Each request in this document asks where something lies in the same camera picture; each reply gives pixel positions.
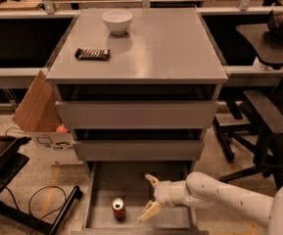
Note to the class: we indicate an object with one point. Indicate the grey top drawer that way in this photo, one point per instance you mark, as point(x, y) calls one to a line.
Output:
point(147, 106)

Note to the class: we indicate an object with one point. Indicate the grey middle drawer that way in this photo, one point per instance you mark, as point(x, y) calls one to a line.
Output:
point(138, 144)

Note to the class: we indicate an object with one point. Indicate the white ceramic bowl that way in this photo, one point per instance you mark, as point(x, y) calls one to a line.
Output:
point(117, 21)

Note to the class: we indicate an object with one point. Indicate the brown cardboard box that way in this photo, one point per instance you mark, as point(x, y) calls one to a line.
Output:
point(38, 117)

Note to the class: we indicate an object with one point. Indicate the red coke can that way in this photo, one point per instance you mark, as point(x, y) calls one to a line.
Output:
point(118, 207)

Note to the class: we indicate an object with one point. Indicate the black monitor stand left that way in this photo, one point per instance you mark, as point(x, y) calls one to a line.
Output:
point(11, 163)

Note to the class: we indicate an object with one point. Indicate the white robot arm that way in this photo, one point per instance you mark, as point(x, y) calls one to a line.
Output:
point(199, 191)

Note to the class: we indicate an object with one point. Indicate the orange fruit in box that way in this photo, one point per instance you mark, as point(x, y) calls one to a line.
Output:
point(62, 129)

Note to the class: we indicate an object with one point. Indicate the grey open bottom drawer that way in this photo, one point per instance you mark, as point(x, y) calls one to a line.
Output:
point(126, 180)

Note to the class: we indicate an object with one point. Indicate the black office chair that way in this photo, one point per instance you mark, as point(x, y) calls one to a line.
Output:
point(263, 134)

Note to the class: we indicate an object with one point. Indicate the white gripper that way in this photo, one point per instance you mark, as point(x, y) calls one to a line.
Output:
point(163, 192)

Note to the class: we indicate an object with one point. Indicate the grey drawer cabinet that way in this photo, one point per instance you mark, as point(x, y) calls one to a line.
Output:
point(162, 46)

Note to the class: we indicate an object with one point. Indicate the dark snack bar packet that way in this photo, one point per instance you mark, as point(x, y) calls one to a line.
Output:
point(92, 54)

